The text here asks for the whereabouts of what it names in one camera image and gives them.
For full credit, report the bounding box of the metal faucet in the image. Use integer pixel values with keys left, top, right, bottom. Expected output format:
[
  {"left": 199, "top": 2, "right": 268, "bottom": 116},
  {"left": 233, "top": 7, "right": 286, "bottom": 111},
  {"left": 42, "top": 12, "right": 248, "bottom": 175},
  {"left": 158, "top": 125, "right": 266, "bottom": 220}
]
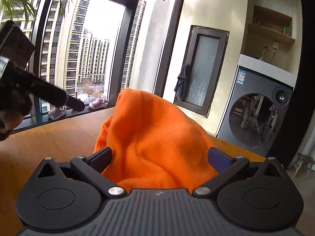
[{"left": 259, "top": 45, "right": 274, "bottom": 63}]

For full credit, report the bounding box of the orange pumpkin costume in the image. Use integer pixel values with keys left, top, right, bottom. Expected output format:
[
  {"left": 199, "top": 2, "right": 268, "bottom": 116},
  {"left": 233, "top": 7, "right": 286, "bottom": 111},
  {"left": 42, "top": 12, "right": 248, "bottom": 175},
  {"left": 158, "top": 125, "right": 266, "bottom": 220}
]
[{"left": 93, "top": 88, "right": 220, "bottom": 193}]

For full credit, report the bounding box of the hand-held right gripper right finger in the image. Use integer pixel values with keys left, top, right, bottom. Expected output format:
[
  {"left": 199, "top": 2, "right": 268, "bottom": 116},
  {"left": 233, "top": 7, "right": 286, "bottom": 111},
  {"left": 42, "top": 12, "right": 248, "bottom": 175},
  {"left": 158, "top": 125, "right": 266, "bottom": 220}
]
[{"left": 193, "top": 147, "right": 289, "bottom": 199}]

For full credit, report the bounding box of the dark cloth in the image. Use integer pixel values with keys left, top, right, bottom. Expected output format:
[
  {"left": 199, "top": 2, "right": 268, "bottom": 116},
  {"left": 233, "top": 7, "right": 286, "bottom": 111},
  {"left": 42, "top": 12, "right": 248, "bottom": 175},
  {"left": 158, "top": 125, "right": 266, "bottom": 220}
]
[{"left": 174, "top": 64, "right": 191, "bottom": 99}]

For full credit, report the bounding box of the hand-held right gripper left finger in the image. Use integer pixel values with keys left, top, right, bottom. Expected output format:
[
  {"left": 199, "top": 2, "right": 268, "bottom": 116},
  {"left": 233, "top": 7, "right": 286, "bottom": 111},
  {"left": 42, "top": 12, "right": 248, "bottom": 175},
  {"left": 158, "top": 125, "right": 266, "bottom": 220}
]
[{"left": 36, "top": 147, "right": 127, "bottom": 198}]

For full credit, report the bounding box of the small wooden stool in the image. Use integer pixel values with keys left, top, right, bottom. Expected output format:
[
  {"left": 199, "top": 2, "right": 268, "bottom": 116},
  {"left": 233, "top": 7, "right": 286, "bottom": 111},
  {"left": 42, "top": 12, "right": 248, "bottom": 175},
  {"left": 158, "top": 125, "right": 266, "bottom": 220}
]
[{"left": 294, "top": 152, "right": 315, "bottom": 178}]

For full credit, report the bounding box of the frosted glass door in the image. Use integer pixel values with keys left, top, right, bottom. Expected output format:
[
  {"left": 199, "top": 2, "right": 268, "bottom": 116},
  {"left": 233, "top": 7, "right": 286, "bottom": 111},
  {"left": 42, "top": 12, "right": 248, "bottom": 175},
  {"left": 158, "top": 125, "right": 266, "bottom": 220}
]
[{"left": 173, "top": 25, "right": 230, "bottom": 118}]

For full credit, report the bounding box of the wooden wall shelf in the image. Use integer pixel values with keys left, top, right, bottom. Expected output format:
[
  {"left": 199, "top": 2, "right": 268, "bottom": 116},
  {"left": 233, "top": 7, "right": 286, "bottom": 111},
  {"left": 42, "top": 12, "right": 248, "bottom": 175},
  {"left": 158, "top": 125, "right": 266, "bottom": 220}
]
[{"left": 247, "top": 5, "right": 296, "bottom": 45}]

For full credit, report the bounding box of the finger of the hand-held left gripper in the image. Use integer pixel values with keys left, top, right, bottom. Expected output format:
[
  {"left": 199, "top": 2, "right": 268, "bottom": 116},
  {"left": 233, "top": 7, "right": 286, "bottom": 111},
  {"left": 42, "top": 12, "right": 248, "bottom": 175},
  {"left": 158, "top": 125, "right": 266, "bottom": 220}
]
[{"left": 14, "top": 67, "right": 86, "bottom": 112}]

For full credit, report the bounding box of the pink child shoe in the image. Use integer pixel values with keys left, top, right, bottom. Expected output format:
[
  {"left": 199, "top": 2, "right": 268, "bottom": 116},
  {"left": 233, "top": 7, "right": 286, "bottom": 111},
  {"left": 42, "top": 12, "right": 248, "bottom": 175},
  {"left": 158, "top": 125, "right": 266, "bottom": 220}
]
[
  {"left": 48, "top": 105, "right": 67, "bottom": 121},
  {"left": 89, "top": 98, "right": 106, "bottom": 110}
]

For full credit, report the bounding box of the grey washing machine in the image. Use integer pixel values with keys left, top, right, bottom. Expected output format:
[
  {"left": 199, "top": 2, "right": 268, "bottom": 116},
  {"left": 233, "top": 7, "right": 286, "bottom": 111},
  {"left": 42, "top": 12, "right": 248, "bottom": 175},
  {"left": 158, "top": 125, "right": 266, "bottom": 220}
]
[{"left": 216, "top": 65, "right": 295, "bottom": 157}]

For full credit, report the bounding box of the person's left hand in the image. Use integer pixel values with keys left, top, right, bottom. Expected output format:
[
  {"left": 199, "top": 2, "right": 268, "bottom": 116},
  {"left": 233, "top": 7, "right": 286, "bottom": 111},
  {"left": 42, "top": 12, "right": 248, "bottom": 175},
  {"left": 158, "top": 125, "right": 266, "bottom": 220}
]
[{"left": 0, "top": 108, "right": 24, "bottom": 142}]

